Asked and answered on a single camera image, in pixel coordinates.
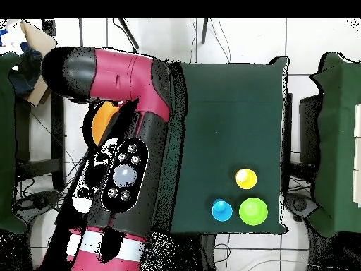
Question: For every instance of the large orange bowl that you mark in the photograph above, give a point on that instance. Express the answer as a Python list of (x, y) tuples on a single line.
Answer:
[(101, 121)]

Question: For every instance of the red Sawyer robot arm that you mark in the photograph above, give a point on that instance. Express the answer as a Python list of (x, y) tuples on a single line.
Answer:
[(127, 79)]

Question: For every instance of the dark green table cloth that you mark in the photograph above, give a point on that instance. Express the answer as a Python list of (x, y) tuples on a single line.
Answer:
[(225, 127)]

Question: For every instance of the yellow cup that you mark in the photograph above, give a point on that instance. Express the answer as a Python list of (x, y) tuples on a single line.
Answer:
[(248, 180)]

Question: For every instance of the blue cup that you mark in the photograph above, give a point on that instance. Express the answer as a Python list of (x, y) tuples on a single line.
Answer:
[(222, 211)]

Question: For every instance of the small green bowl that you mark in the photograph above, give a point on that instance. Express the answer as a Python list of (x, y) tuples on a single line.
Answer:
[(253, 211)]

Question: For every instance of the black tripod leg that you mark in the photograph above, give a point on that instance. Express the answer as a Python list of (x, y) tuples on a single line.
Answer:
[(204, 31), (129, 35)]

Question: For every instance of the green cloth side table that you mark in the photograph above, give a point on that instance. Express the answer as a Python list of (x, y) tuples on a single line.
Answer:
[(7, 141), (335, 141)]

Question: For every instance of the dark blue cloth bundle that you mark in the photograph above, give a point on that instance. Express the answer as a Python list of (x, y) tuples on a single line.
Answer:
[(25, 76)]

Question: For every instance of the white box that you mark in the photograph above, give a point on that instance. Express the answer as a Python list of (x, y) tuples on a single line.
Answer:
[(358, 155)]

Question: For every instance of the cardboard box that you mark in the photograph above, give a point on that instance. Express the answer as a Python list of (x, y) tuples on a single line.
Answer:
[(38, 36)]

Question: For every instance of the black stool frame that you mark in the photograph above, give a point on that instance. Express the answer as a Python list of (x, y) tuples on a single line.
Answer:
[(57, 135)]

